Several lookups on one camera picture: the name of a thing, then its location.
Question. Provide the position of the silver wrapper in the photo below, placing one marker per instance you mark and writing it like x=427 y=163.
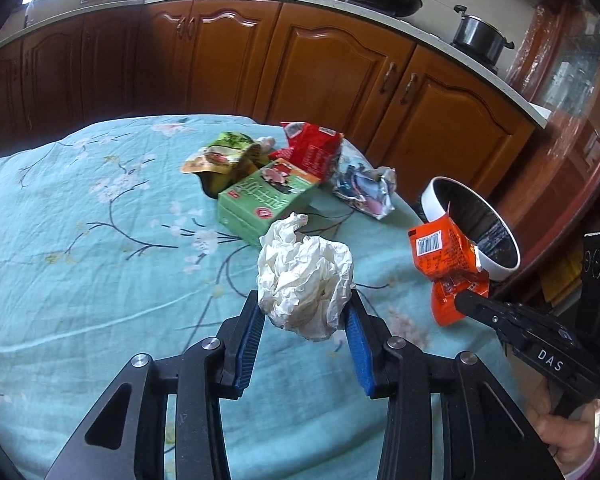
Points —
x=362 y=185

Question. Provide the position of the green and yellow wrapper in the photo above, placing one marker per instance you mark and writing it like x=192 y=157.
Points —
x=220 y=155

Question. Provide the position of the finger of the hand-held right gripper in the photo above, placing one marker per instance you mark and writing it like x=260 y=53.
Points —
x=485 y=312

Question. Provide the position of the red snack bag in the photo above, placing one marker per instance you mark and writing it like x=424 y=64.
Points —
x=312 y=150

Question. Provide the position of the white rimmed trash bin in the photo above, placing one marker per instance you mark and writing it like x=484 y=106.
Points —
x=500 y=265

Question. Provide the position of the steel cooking pot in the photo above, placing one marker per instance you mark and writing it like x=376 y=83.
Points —
x=480 y=35

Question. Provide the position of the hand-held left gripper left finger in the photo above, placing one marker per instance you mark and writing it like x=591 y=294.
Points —
x=247 y=345

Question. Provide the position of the gas stove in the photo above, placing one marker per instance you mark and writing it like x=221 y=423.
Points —
x=430 y=25

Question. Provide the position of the white tissue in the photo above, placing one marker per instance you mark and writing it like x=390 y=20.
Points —
x=305 y=280

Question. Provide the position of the person's right hand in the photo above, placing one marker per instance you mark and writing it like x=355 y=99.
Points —
x=565 y=430

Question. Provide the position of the orange snack wrapper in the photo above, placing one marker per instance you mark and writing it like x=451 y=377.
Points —
x=440 y=255

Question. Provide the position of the teal floral tablecloth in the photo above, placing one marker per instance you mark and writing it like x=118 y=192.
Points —
x=105 y=285

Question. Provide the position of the wooden lower cabinets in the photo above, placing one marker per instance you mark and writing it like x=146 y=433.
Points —
x=305 y=70

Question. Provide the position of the green carton box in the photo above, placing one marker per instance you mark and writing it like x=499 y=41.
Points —
x=265 y=200

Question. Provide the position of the wooden glass door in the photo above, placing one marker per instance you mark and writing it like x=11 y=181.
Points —
x=560 y=85

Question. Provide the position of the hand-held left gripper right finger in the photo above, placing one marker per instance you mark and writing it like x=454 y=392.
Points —
x=360 y=350

